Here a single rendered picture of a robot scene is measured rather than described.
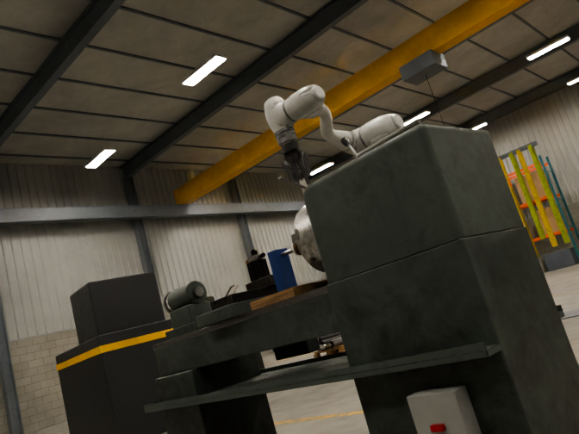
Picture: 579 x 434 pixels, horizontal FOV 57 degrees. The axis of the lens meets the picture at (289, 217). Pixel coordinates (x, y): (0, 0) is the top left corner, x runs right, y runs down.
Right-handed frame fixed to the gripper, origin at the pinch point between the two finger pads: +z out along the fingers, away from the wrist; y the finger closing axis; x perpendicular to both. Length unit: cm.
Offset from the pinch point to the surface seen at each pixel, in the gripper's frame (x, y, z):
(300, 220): -8.8, -3.8, 13.5
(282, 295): -10.5, -23.7, 39.8
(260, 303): -6, -38, 40
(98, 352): 213, -414, 33
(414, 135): -34, 58, 6
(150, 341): 266, -388, 43
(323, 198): -22.7, 15.7, 10.8
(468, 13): 1067, 31, -380
